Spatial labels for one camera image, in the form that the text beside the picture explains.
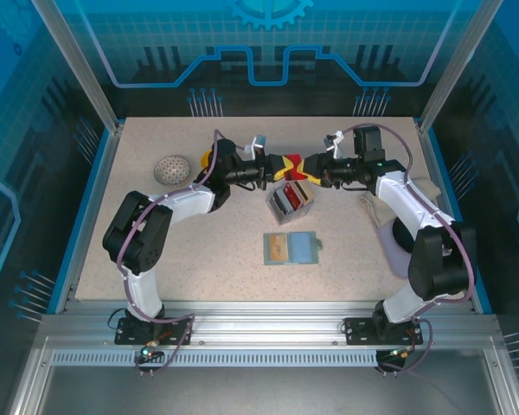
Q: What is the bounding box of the clear plastic card box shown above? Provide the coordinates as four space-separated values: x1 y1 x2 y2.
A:
266 180 316 227

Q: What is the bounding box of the green leather card holder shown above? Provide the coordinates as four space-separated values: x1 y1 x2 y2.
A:
262 231 324 265

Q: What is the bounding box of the red white card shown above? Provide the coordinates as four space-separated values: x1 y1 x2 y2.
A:
283 183 302 207

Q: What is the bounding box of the beige cloth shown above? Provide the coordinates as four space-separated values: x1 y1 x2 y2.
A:
359 176 441 227

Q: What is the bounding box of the black round dish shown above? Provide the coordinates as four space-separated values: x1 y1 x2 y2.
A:
391 218 419 256

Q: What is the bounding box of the lavender board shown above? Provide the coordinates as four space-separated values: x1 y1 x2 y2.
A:
376 218 416 280

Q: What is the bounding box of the aluminium base beam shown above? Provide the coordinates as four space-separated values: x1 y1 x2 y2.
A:
38 300 498 347

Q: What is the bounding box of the small LED connector board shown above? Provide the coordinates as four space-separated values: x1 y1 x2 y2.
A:
138 343 163 362
387 348 419 362

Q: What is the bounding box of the steel sheet tray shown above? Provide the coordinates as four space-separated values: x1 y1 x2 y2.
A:
8 336 519 415

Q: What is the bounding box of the black right camera cable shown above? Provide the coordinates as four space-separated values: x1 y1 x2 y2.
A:
328 181 373 192

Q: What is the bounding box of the aluminium frame post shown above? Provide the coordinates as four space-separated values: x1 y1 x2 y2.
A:
29 0 125 133
417 0 505 133

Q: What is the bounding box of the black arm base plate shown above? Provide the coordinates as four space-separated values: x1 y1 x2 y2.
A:
114 316 195 347
343 316 425 347

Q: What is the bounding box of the aluminium side rail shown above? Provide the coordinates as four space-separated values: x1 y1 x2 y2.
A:
54 123 125 315

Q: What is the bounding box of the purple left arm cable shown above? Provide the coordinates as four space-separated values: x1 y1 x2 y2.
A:
116 128 226 378

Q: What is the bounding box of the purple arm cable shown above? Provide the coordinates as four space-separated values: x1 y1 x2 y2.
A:
116 128 226 378
349 124 477 378

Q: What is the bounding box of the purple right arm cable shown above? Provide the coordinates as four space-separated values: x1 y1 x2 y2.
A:
349 124 477 378

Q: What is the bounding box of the slotted cable duct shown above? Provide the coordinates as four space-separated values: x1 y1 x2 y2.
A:
49 350 384 368

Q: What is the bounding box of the thin black base cable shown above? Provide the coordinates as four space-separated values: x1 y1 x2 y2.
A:
107 305 129 329

